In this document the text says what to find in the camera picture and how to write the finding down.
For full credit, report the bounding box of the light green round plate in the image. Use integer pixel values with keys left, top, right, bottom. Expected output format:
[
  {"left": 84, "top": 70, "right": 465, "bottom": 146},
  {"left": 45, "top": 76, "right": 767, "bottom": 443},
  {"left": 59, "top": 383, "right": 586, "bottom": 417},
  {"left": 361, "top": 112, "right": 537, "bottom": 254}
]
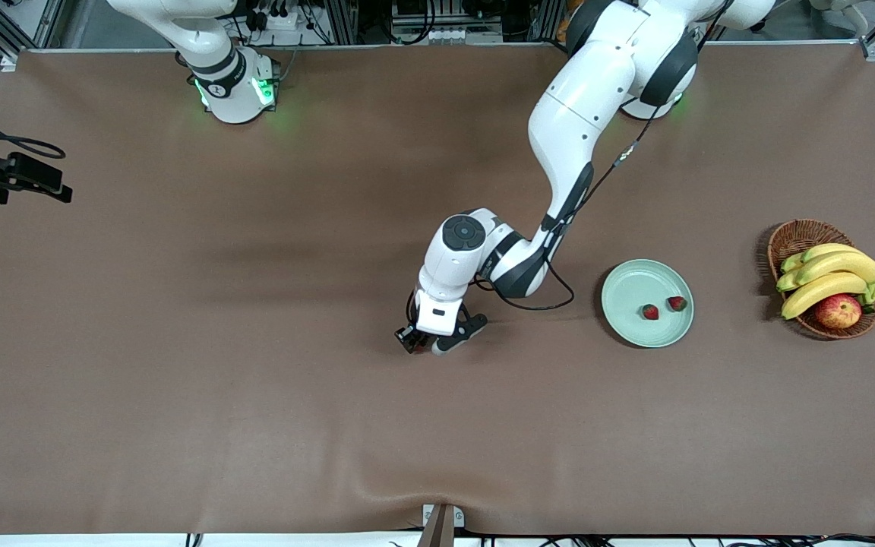
[{"left": 601, "top": 259, "right": 695, "bottom": 349}]

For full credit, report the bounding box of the brown table cover sheet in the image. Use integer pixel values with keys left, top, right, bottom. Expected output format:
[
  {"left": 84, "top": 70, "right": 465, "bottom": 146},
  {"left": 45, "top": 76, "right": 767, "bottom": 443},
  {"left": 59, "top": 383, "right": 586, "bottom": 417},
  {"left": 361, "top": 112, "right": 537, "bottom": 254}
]
[{"left": 0, "top": 42, "right": 875, "bottom": 536}]

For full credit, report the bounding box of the white terminal block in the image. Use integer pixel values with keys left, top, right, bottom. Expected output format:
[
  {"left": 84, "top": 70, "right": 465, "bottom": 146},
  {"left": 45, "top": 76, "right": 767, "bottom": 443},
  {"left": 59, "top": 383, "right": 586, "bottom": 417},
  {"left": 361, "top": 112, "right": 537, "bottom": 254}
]
[{"left": 426, "top": 29, "right": 503, "bottom": 44}]

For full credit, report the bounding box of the white power strip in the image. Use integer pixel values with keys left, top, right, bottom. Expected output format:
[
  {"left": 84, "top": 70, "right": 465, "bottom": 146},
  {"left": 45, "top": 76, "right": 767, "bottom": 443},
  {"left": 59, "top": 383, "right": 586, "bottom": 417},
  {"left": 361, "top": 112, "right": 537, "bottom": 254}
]
[{"left": 251, "top": 9, "right": 300, "bottom": 31}]

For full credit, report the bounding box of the brown wicker basket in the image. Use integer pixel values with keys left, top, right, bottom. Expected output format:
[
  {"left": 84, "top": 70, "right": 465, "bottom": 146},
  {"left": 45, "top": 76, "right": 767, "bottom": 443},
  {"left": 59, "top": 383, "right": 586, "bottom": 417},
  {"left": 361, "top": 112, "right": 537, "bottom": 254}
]
[{"left": 767, "top": 219, "right": 875, "bottom": 340}]

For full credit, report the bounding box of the red yellow apple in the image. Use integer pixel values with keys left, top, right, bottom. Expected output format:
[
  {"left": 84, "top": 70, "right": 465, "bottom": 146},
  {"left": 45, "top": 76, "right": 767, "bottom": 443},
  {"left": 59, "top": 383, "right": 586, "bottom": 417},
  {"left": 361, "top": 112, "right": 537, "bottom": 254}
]
[{"left": 815, "top": 294, "right": 863, "bottom": 330}]

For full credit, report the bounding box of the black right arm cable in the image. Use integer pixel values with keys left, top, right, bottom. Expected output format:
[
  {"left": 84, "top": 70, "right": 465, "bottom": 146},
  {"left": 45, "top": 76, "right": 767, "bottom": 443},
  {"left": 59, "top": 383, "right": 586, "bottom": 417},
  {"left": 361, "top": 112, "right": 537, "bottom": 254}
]
[{"left": 0, "top": 97, "right": 66, "bottom": 160}]

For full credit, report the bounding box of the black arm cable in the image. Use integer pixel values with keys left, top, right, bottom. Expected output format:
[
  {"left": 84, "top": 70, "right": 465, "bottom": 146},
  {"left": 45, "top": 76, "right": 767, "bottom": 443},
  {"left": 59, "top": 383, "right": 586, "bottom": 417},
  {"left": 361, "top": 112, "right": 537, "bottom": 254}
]
[
  {"left": 472, "top": 114, "right": 655, "bottom": 312},
  {"left": 0, "top": 97, "right": 66, "bottom": 160}
]

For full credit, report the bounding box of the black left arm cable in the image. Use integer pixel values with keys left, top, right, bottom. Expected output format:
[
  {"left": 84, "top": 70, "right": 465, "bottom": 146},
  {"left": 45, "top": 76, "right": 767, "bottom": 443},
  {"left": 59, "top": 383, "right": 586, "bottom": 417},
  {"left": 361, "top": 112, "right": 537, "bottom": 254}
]
[{"left": 472, "top": 114, "right": 655, "bottom": 312}]

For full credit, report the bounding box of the grey metal mount bracket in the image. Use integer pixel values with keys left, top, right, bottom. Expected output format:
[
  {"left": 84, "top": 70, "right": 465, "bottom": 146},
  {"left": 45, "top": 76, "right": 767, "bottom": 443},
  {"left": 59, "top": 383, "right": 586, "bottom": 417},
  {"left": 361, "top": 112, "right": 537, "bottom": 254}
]
[{"left": 416, "top": 504, "right": 466, "bottom": 547}]

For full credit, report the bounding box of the aluminium frame post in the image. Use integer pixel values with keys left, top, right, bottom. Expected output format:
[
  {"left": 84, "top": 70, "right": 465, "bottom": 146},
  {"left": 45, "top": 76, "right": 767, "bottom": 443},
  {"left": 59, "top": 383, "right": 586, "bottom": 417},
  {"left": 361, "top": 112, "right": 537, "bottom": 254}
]
[
  {"left": 326, "top": 0, "right": 359, "bottom": 45},
  {"left": 535, "top": 0, "right": 566, "bottom": 43}
]

